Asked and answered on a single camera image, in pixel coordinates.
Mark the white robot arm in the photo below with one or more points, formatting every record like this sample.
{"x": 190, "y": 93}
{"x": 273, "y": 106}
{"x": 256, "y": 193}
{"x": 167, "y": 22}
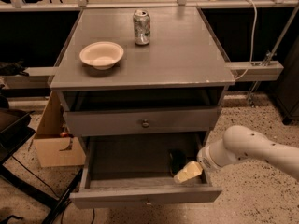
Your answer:
{"x": 239, "y": 144}

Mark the silver soda can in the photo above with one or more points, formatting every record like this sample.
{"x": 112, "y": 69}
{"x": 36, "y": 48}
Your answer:
{"x": 141, "y": 21}

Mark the open grey bottom drawer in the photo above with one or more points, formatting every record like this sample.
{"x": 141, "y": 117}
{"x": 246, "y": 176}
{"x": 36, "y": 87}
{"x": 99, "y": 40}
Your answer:
{"x": 135, "y": 170}

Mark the grey wooden drawer cabinet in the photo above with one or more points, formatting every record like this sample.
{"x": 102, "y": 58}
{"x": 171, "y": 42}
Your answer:
{"x": 181, "y": 67}

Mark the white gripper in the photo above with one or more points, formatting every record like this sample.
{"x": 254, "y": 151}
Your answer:
{"x": 205, "y": 160}

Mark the cardboard box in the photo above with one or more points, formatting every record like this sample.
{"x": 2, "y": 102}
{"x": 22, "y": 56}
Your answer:
{"x": 55, "y": 146}

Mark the closed grey middle drawer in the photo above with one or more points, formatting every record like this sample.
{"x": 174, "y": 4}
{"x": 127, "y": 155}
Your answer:
{"x": 139, "y": 121}

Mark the green and yellow sponge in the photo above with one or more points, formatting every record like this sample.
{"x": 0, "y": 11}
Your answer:
{"x": 177, "y": 161}

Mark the metal rail frame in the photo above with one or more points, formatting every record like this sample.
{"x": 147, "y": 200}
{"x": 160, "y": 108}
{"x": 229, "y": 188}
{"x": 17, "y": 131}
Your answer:
{"x": 81, "y": 4}

